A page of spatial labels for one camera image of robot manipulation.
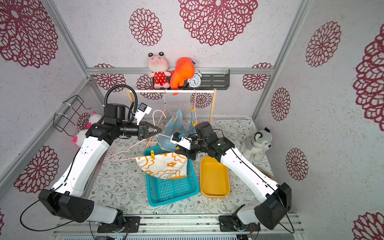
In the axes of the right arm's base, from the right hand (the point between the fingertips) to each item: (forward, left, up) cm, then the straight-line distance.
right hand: (177, 146), depth 71 cm
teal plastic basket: (-12, +9, -28) cm, 32 cm away
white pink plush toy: (+26, +56, -7) cm, 62 cm away
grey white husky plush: (+11, -44, -18) cm, 49 cm away
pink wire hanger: (+21, +30, -25) cm, 45 cm away
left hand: (+2, +7, +8) cm, 11 cm away
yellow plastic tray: (-4, -20, -28) cm, 35 cm away
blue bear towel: (+27, -6, -20) cm, 34 cm away
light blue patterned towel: (+24, +5, -11) cm, 27 cm away
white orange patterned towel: (-5, +7, -11) cm, 14 cm away
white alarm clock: (+41, -8, +9) cm, 43 cm away
